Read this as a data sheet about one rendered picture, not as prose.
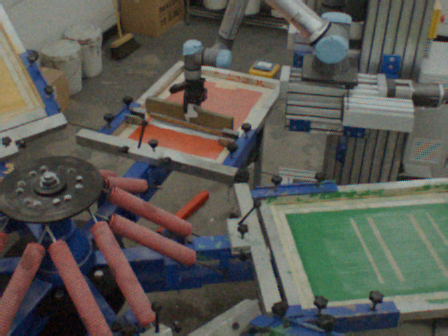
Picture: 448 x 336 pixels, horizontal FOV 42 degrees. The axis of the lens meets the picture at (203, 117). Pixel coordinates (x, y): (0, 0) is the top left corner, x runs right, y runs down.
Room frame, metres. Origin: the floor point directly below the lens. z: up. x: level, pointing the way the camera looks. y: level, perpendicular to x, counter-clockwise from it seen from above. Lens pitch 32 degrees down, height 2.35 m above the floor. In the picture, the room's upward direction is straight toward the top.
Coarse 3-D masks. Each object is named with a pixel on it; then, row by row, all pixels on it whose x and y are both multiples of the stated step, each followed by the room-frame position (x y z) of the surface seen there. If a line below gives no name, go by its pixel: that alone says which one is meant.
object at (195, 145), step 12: (240, 96) 2.43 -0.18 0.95; (252, 96) 2.43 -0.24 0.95; (240, 108) 2.32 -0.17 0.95; (240, 120) 2.21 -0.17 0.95; (180, 144) 2.02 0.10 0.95; (192, 144) 2.02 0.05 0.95; (204, 144) 2.03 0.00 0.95; (216, 144) 2.02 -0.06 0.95; (204, 156) 1.94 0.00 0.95; (216, 156) 1.94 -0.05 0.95
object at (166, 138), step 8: (208, 88) 2.51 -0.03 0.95; (216, 88) 2.51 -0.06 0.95; (168, 96) 2.43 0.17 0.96; (176, 96) 2.43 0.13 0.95; (136, 128) 2.15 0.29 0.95; (152, 128) 2.15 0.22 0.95; (160, 128) 2.15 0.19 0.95; (136, 136) 2.08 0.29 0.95; (144, 136) 2.08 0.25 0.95; (152, 136) 2.09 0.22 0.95; (160, 136) 2.09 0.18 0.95; (168, 136) 2.08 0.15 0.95; (176, 136) 2.08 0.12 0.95; (160, 144) 2.02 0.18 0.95; (168, 144) 2.02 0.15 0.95
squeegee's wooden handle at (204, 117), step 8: (152, 96) 2.24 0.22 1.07; (152, 104) 2.21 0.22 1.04; (160, 104) 2.20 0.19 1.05; (168, 104) 2.18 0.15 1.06; (176, 104) 2.17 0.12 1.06; (160, 112) 2.20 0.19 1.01; (168, 112) 2.18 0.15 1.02; (176, 112) 2.17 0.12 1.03; (200, 112) 2.12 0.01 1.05; (208, 112) 2.11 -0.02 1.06; (216, 112) 2.12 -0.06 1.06; (184, 120) 2.15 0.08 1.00; (192, 120) 2.13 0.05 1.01; (200, 120) 2.12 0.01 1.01; (208, 120) 2.11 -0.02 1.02; (216, 120) 2.09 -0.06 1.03; (224, 120) 2.08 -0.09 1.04; (232, 120) 2.08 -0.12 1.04; (216, 128) 2.09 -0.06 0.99; (232, 128) 2.08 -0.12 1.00
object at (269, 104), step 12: (168, 72) 2.61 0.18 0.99; (180, 72) 2.67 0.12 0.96; (204, 72) 2.65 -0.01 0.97; (216, 72) 2.62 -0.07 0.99; (228, 72) 2.61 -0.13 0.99; (156, 84) 2.49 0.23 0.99; (168, 84) 2.54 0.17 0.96; (252, 84) 2.54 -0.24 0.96; (264, 84) 2.52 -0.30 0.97; (276, 84) 2.50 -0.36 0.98; (144, 96) 2.37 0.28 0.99; (276, 96) 2.37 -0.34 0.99; (264, 108) 2.26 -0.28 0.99; (252, 120) 2.16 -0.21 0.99; (264, 120) 2.20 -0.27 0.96; (120, 132) 2.11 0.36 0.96; (144, 144) 1.97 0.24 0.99; (192, 156) 1.89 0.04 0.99
